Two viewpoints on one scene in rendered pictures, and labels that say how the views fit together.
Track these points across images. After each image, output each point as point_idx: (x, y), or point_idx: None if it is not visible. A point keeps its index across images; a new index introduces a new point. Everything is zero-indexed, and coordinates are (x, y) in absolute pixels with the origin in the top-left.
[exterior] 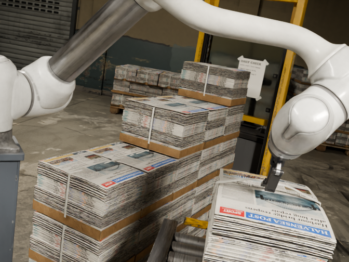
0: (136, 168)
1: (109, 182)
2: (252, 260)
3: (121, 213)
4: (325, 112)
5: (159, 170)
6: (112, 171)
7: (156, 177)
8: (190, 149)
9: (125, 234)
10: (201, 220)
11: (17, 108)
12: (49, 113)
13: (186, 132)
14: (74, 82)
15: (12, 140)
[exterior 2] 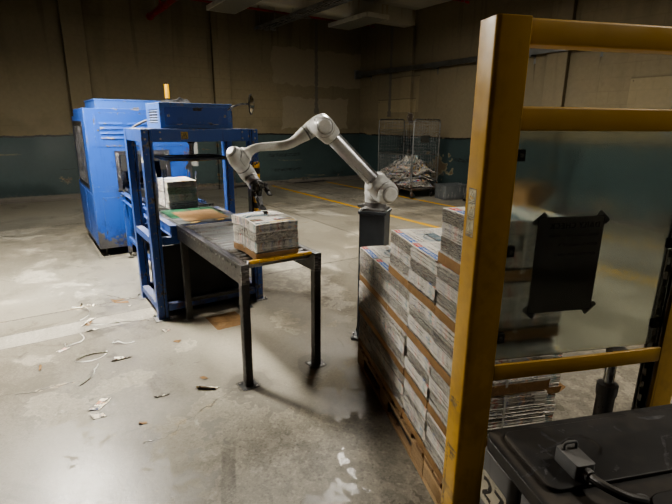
0: (383, 258)
1: (366, 248)
2: None
3: (365, 273)
4: None
5: (378, 266)
6: (382, 252)
7: (377, 269)
8: (395, 272)
9: (367, 294)
10: (303, 252)
11: (367, 193)
12: (377, 201)
13: (393, 250)
14: (369, 184)
15: (368, 207)
